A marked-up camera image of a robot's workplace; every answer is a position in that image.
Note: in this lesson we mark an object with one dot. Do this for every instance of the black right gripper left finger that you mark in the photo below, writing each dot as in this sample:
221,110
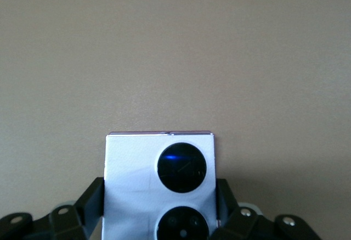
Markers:
91,204

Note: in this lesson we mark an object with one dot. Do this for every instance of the white flip phone round lenses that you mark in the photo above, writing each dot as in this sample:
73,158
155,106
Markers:
131,168

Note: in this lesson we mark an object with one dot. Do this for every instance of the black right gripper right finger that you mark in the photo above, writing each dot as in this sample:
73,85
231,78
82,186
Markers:
226,203

